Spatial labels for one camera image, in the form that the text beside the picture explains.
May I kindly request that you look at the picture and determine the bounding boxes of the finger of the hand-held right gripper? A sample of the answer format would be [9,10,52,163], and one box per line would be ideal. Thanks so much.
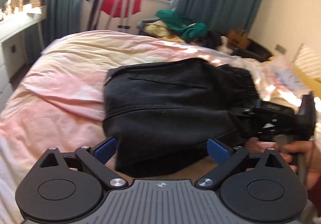
[236,101,262,116]

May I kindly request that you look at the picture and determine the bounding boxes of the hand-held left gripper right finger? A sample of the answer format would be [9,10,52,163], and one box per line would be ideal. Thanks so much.
[196,138,284,189]

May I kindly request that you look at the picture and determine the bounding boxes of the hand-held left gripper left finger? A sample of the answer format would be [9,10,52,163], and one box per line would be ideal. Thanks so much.
[40,137,128,190]

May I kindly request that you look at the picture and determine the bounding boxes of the black pants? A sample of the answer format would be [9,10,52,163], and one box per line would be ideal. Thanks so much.
[103,58,264,177]

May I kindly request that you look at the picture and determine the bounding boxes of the person's right hand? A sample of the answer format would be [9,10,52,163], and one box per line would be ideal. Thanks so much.
[278,139,321,190]

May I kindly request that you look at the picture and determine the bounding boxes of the pink blue pillow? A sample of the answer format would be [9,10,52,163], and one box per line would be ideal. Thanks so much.
[266,56,321,94]

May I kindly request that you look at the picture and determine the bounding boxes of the black armchair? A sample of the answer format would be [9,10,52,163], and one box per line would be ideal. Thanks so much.
[232,38,275,62]

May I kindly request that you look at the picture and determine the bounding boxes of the striped white pillow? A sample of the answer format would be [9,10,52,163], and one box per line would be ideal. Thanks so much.
[294,43,321,77]

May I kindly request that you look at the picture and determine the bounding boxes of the white garment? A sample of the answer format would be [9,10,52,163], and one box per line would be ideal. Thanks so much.
[217,36,235,52]

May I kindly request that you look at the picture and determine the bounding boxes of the brown paper bag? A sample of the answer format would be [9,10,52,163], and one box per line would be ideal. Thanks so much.
[227,29,251,50]

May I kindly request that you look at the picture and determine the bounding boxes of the pink white bed blanket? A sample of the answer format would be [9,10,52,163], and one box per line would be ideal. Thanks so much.
[0,30,321,224]

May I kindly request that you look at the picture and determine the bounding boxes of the black garment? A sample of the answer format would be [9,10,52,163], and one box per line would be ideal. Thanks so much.
[206,30,223,47]

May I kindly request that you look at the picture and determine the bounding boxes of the green garment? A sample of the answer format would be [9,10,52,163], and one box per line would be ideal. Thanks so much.
[156,9,208,41]

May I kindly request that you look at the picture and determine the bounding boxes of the yellow garment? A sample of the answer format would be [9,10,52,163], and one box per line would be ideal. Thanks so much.
[145,21,188,44]

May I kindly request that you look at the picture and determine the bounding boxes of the dark grey chair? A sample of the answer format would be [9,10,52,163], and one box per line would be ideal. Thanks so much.
[138,19,156,36]

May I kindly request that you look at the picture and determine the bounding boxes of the red garment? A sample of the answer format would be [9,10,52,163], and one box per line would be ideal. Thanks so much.
[100,0,142,17]

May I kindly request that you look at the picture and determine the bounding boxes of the white dressing table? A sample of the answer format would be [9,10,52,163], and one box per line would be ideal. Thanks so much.
[0,4,47,109]

